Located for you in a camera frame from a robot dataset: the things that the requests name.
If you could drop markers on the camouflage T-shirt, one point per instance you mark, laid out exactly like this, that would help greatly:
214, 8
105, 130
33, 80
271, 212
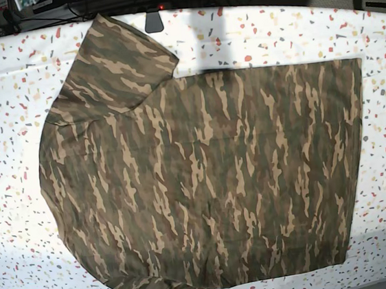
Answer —
201, 182

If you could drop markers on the terrazzo pattern table cloth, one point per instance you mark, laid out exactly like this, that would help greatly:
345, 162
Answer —
34, 65

